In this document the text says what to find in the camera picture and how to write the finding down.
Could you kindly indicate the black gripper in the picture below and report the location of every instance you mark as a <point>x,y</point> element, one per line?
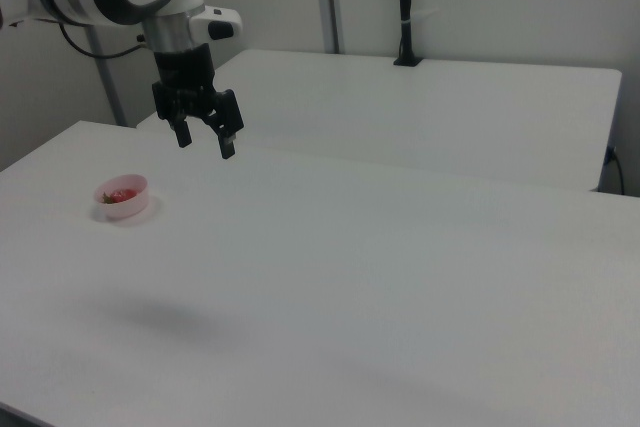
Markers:
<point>184,69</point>

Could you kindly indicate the white back table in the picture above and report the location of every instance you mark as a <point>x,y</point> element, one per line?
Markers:
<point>425,112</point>

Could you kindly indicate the red strawberry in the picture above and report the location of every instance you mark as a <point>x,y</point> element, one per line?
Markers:
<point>120,195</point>

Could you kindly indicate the grey wall frame post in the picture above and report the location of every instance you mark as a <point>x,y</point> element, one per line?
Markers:
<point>110,92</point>
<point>330,2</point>

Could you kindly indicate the pink plastic bowl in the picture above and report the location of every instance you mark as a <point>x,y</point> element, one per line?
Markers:
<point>131,204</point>

